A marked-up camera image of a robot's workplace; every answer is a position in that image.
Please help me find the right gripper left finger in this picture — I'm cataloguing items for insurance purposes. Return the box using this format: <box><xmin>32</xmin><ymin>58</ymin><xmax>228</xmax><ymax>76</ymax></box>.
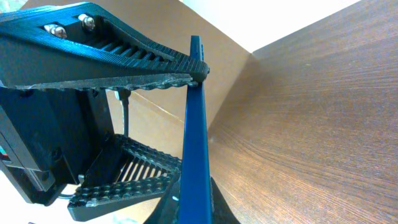
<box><xmin>1</xmin><ymin>2</ymin><xmax>210</xmax><ymax>90</ymax></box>

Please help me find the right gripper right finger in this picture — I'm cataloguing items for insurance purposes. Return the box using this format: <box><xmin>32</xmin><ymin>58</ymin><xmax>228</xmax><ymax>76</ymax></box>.
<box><xmin>68</xmin><ymin>134</ymin><xmax>181</xmax><ymax>222</ymax></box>

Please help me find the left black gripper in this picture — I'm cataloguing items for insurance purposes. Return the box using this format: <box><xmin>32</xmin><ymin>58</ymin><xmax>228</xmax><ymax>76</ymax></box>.
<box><xmin>143</xmin><ymin>177</ymin><xmax>242</xmax><ymax>224</ymax></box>

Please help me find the blue Samsung smartphone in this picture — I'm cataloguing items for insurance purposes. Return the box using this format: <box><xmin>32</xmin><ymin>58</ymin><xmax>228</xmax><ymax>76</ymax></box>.
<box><xmin>177</xmin><ymin>35</ymin><xmax>213</xmax><ymax>224</ymax></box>

